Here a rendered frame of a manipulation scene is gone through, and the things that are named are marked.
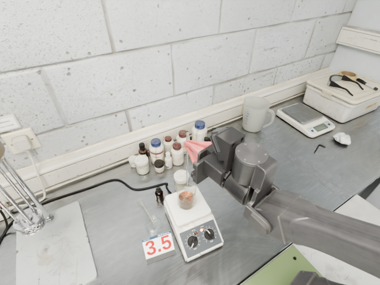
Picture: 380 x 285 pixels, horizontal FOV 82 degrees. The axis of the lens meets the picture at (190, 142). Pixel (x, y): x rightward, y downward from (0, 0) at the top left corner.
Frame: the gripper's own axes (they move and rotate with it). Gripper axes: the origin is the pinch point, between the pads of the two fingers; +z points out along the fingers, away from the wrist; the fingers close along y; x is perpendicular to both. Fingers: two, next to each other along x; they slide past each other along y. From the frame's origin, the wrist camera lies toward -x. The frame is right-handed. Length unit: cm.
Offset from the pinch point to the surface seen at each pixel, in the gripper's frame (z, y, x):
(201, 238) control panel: -10.0, 3.0, 29.8
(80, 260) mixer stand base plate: 9.9, 33.6, 33.9
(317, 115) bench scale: -2, -91, 30
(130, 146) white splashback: 39.0, -0.8, 28.0
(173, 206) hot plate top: 2.0, 3.9, 25.9
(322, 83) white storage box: 8, -110, 21
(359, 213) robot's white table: -39, -48, 34
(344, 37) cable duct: 15, -142, 2
